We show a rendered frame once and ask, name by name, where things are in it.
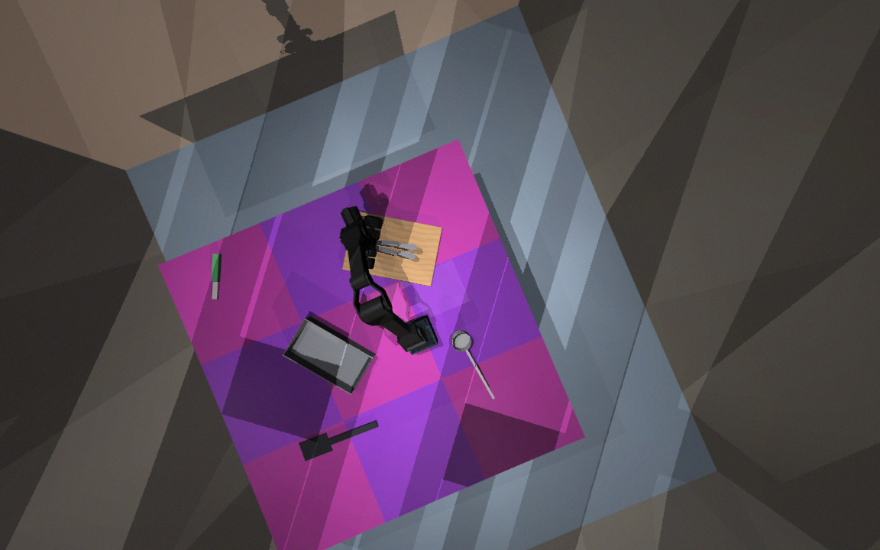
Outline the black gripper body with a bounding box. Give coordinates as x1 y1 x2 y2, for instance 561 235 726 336
364 215 383 269

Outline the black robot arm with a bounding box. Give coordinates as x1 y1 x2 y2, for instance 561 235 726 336
340 206 428 352

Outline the wooden board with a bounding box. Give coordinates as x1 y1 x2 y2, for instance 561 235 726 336
360 212 442 286

